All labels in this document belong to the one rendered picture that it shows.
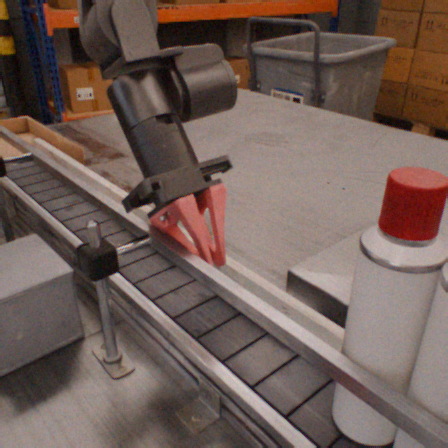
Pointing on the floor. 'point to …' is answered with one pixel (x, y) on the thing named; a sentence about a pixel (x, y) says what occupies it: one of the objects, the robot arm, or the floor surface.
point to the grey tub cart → (318, 68)
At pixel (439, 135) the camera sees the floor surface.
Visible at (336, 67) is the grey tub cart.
